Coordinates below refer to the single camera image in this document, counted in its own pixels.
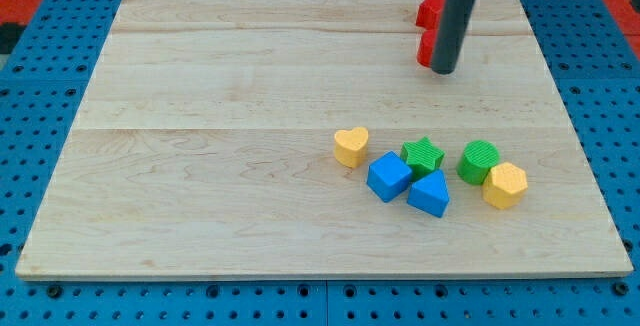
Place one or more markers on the blue cube block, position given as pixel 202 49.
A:
pixel 388 176

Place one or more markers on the yellow hexagon block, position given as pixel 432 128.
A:
pixel 505 185

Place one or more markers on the green cylinder block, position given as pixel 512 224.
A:
pixel 476 160

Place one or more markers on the red block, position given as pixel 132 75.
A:
pixel 426 47
pixel 428 14

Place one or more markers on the wooden board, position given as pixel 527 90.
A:
pixel 202 150

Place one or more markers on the green star block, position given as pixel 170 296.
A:
pixel 422 157

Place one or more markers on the upper red block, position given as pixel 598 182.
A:
pixel 428 14

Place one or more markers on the yellow heart block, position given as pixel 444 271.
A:
pixel 351 146

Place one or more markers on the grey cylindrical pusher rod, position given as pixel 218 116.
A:
pixel 451 31

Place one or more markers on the lower red block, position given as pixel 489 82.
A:
pixel 426 47

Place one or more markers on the blue triangle block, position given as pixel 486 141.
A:
pixel 430 194

